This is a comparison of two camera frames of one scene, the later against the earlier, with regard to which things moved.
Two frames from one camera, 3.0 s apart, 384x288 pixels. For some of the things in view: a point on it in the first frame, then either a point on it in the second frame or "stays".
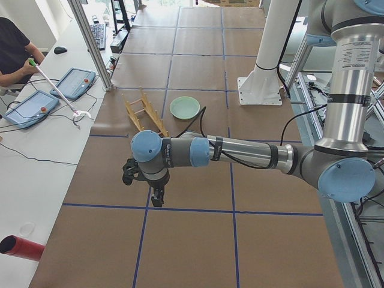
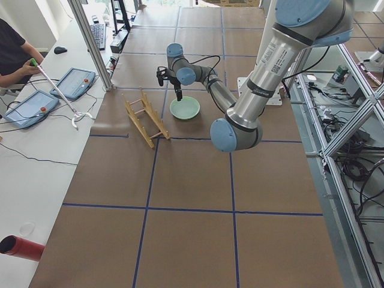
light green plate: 184,107 stays
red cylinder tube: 14,245 stays
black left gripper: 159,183 → 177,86
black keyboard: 99,33 stays
